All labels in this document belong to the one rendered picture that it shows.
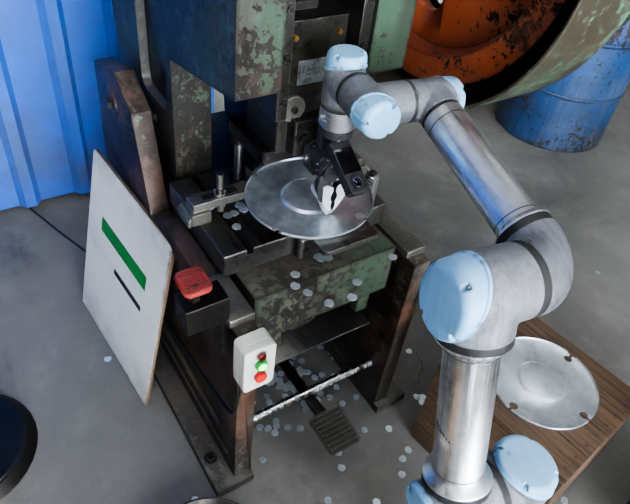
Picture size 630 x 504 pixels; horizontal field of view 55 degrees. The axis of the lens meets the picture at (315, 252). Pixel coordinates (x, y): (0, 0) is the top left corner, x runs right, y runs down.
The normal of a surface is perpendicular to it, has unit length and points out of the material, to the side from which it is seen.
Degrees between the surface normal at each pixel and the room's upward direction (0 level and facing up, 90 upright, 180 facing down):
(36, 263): 0
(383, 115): 90
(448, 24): 90
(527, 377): 0
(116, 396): 0
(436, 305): 83
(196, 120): 90
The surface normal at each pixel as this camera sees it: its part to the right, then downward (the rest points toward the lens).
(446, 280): -0.91, 0.08
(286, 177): 0.08, -0.72
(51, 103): 0.54, 0.61
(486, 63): -0.84, 0.30
